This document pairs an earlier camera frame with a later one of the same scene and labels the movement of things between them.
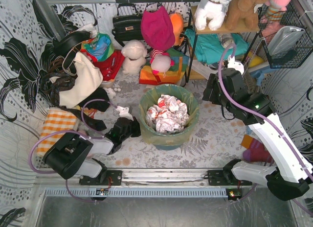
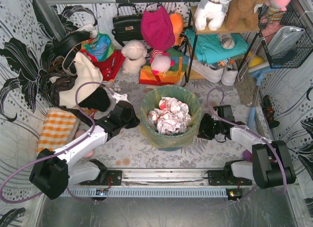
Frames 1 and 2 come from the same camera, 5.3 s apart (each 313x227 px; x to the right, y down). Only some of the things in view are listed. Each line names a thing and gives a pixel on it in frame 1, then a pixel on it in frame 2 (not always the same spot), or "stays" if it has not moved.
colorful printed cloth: (100, 46) stays
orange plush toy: (177, 21) stays
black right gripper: (211, 89) → (208, 125)
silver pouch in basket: (283, 38) stays
